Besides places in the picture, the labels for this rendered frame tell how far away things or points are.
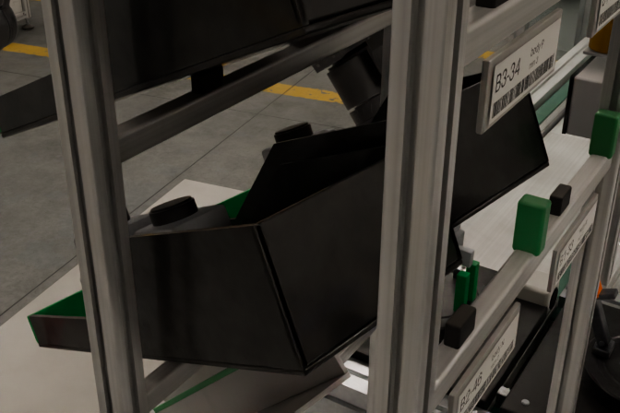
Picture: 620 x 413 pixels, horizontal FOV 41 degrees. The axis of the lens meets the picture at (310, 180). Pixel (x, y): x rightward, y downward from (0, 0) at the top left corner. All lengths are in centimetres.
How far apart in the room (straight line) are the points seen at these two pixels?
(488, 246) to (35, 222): 230
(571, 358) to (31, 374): 69
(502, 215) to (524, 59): 100
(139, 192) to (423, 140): 315
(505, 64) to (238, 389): 42
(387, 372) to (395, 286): 4
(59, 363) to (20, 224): 218
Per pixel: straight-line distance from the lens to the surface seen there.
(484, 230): 130
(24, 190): 355
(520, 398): 91
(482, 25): 31
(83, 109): 39
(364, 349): 95
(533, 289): 105
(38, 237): 320
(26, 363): 116
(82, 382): 111
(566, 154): 159
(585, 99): 99
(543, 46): 38
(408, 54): 28
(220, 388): 70
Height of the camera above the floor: 156
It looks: 27 degrees down
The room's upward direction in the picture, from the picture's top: straight up
